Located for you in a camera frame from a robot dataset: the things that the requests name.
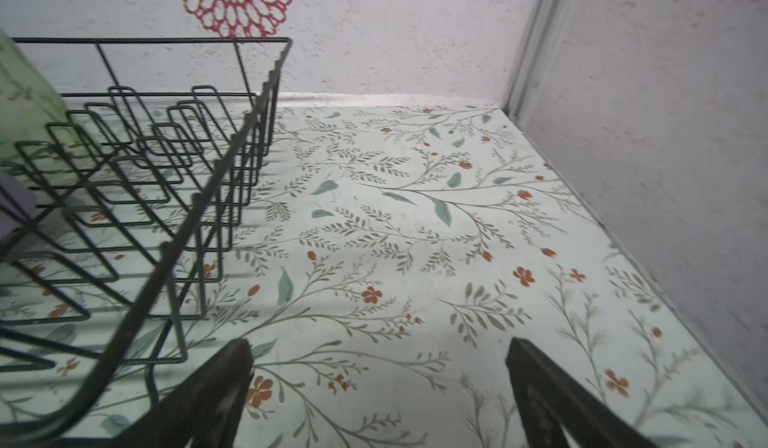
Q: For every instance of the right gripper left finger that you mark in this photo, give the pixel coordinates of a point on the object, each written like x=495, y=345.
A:
x=204, y=410

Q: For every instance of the tall green translucent cup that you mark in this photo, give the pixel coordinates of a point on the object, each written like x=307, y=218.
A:
x=28, y=101

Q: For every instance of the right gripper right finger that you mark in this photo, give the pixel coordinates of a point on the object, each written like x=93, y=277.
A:
x=554, y=408

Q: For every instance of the black wire dish rack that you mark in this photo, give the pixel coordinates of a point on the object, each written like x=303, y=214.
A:
x=114, y=230

